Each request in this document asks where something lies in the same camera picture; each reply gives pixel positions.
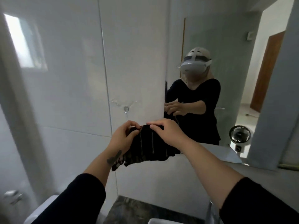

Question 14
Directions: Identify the person's right hand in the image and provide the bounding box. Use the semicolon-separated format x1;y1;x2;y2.
146;118;190;152

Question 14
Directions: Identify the person's left hand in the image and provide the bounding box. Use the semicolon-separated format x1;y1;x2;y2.
106;120;142;159

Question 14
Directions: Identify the black striped cloth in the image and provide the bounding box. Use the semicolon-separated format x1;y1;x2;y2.
111;124;181;172

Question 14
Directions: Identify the person's right forearm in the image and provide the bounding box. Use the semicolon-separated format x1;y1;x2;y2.
181;142;299;224

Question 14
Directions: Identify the person's left forearm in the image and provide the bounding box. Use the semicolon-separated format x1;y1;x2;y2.
33;149;125;224

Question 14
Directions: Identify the small black fan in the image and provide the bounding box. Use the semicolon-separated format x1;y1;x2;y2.
229;125;252;153

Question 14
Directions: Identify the white sink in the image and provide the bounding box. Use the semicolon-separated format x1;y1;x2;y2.
148;217;188;224

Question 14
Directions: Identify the chrome faucet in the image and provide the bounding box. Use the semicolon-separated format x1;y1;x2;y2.
204;200;222;224

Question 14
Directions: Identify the white toilet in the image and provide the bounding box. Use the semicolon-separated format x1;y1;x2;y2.
23;195;62;224

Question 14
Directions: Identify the clear adhesive wall hook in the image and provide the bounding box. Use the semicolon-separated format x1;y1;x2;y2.
111;99;138;114

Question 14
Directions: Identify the wall mirror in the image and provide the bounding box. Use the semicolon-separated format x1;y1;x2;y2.
165;0;299;172

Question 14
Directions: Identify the metal handle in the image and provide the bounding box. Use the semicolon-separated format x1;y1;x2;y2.
3;189;24;205

